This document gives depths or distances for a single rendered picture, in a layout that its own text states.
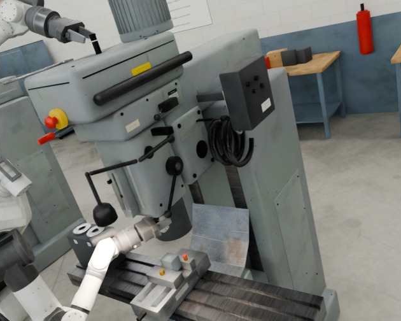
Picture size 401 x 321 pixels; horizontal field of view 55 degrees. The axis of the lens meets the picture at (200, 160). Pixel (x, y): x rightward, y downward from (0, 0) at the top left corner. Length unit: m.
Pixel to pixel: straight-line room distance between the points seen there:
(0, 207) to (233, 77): 0.85
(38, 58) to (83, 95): 7.58
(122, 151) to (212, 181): 0.60
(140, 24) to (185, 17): 4.92
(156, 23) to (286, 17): 4.21
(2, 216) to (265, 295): 0.96
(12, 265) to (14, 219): 0.15
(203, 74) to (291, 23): 4.04
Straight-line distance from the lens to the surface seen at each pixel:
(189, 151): 1.44
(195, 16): 6.21
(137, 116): 1.24
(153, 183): 1.32
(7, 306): 1.81
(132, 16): 1.41
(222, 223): 1.83
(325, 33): 5.39
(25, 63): 8.56
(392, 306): 2.74
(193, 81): 1.49
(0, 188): 1.37
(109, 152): 1.35
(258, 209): 1.73
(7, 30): 1.51
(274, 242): 1.84
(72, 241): 2.02
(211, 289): 1.64
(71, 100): 1.14
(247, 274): 1.79
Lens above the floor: 1.97
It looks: 22 degrees down
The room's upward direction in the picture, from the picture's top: 17 degrees counter-clockwise
